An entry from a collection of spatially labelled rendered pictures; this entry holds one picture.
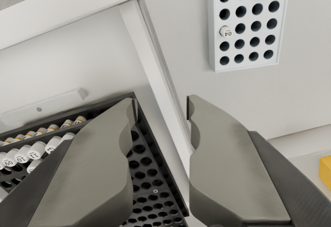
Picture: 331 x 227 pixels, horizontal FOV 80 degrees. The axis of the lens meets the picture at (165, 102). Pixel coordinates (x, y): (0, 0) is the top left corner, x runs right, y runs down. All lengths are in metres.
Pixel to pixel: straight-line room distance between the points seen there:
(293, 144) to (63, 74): 0.40
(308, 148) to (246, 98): 0.15
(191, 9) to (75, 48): 0.16
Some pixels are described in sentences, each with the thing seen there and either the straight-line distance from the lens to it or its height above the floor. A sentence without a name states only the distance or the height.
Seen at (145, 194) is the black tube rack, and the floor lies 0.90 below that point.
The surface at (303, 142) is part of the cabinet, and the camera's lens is 0.46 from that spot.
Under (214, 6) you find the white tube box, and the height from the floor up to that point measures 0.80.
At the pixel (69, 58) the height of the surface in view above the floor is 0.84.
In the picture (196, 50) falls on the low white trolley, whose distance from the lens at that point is 0.30.
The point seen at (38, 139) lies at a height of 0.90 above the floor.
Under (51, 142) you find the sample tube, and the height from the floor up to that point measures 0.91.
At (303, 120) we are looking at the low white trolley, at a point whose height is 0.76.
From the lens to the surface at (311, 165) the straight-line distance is 0.42.
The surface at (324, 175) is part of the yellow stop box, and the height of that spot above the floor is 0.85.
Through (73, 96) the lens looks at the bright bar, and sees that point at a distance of 0.25.
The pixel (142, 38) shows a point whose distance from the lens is 0.16.
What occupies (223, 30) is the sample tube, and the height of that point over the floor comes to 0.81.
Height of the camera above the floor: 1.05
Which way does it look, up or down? 60 degrees down
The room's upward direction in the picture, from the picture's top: 178 degrees clockwise
